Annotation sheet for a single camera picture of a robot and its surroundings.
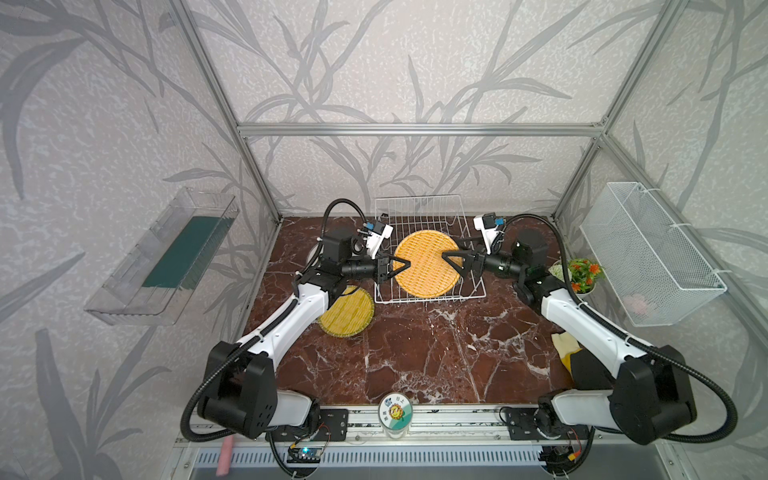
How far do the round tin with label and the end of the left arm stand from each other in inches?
11.7

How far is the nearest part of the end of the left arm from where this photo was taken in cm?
62

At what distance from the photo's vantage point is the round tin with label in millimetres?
680
